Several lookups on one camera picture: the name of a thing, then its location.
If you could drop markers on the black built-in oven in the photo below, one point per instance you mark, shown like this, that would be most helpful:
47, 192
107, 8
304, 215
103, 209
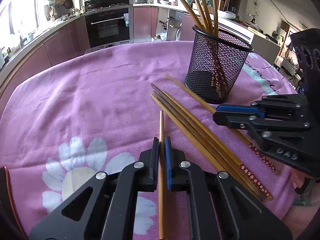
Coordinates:
109, 27

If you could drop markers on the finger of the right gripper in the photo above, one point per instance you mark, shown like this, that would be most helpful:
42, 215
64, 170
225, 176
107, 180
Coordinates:
270, 109
251, 121

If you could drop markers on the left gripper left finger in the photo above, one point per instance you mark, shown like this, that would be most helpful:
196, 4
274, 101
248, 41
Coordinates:
105, 206

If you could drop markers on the black mesh cup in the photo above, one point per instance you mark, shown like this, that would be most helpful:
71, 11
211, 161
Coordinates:
215, 64

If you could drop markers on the lone wooden chopstick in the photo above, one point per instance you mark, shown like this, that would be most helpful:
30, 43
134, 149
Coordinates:
161, 181

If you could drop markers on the pink base cabinets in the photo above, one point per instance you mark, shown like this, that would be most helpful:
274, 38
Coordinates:
69, 39

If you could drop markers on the pink floral tablecloth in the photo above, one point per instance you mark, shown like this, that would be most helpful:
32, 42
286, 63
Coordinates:
95, 113

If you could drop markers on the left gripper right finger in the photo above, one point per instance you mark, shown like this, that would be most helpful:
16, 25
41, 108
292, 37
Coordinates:
219, 206

